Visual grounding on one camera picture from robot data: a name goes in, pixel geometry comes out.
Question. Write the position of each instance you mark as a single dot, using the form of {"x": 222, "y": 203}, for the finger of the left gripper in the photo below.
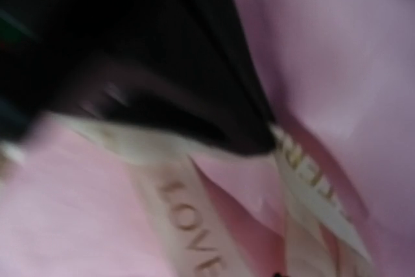
{"x": 176, "y": 65}

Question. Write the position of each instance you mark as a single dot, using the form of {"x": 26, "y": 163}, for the beige printed ribbon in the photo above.
{"x": 214, "y": 213}

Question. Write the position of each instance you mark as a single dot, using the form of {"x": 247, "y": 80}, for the pink wrapping paper sheet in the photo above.
{"x": 338, "y": 76}

